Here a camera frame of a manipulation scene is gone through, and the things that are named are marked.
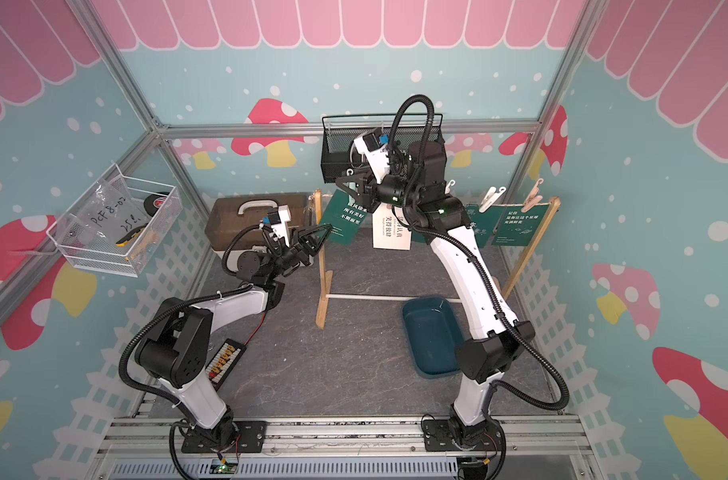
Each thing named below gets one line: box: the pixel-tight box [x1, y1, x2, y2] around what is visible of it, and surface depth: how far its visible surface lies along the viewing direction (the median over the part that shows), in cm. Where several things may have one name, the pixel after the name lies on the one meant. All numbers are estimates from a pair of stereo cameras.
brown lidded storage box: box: [205, 194, 309, 251], surface depth 99 cm
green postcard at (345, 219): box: [322, 189, 368, 244], surface depth 71 cm
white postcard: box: [372, 202, 412, 251], surface depth 72 cm
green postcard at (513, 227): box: [491, 204, 550, 246], surface depth 70 cm
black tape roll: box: [144, 194, 168, 217], surface depth 82 cm
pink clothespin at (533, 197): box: [520, 178, 544, 213], surface depth 64 cm
